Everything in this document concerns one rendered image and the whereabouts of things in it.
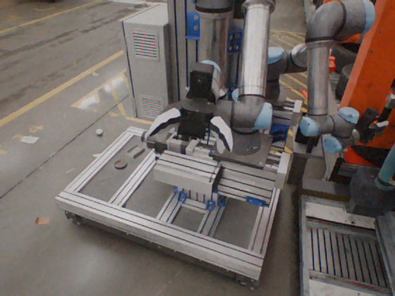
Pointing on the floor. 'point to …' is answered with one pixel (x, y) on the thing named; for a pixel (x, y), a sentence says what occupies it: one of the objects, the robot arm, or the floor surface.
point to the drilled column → (295, 170)
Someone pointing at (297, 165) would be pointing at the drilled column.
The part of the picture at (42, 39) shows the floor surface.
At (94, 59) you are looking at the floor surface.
